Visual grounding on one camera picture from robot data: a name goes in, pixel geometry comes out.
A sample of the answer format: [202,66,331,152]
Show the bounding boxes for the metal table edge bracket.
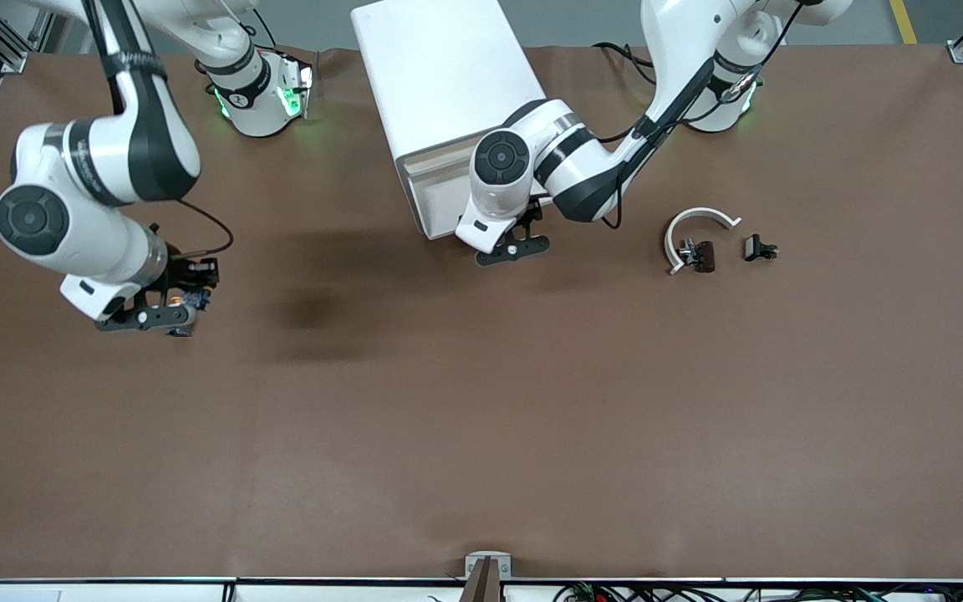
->
[465,551,512,602]

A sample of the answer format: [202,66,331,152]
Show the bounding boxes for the white semicircular clamp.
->
[664,207,742,276]

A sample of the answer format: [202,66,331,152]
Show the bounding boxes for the tangled black cables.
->
[553,581,963,602]

